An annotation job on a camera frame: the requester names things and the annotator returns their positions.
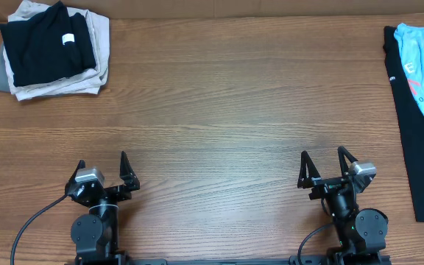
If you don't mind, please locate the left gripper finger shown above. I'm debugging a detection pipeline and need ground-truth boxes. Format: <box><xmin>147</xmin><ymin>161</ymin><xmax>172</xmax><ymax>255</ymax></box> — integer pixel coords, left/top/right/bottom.
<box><xmin>119</xmin><ymin>151</ymin><xmax>140</xmax><ymax>191</ymax></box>
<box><xmin>65</xmin><ymin>160</ymin><xmax>85</xmax><ymax>194</ymax></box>

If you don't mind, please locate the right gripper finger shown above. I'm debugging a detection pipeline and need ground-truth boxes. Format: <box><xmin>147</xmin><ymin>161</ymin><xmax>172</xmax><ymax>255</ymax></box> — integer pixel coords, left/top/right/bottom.
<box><xmin>337</xmin><ymin>146</ymin><xmax>358</xmax><ymax>176</ymax></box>
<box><xmin>297</xmin><ymin>151</ymin><xmax>322</xmax><ymax>188</ymax></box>

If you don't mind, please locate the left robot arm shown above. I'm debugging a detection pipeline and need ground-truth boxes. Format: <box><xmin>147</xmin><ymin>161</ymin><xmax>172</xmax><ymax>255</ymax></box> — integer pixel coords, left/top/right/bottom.
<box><xmin>65</xmin><ymin>152</ymin><xmax>140</xmax><ymax>265</ymax></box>

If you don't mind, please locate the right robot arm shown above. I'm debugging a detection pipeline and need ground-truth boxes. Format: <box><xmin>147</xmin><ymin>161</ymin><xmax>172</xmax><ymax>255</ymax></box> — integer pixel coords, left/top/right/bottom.
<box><xmin>296</xmin><ymin>146</ymin><xmax>391</xmax><ymax>265</ymax></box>

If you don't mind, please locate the black t-shirt at right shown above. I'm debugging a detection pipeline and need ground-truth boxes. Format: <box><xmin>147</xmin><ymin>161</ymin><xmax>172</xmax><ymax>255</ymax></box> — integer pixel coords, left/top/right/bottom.
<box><xmin>384</xmin><ymin>26</ymin><xmax>424</xmax><ymax>222</ymax></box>

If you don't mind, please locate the folded beige garment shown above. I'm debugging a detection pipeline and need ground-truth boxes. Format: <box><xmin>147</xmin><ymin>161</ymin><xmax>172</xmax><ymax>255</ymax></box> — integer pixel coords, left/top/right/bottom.
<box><xmin>3</xmin><ymin>1</ymin><xmax>110</xmax><ymax>101</ymax></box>

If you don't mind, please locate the folded grey garment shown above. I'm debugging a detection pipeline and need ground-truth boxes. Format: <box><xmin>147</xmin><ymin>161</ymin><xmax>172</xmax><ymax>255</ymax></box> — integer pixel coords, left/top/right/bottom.
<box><xmin>0</xmin><ymin>44</ymin><xmax>10</xmax><ymax>93</ymax></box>

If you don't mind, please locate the folded black shirt on stack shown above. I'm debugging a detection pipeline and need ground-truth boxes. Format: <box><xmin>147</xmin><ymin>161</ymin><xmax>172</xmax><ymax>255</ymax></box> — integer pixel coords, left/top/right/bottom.
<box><xmin>0</xmin><ymin>1</ymin><xmax>96</xmax><ymax>86</ymax></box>

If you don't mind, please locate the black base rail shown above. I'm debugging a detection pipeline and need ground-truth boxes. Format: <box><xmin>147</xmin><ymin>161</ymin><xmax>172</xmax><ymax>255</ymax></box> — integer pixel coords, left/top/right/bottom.
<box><xmin>65</xmin><ymin>255</ymin><xmax>392</xmax><ymax>265</ymax></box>

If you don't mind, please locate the cardboard wall panel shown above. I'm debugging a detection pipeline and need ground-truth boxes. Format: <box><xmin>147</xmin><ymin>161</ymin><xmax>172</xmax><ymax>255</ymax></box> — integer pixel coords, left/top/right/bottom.
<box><xmin>0</xmin><ymin>0</ymin><xmax>424</xmax><ymax>23</ymax></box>

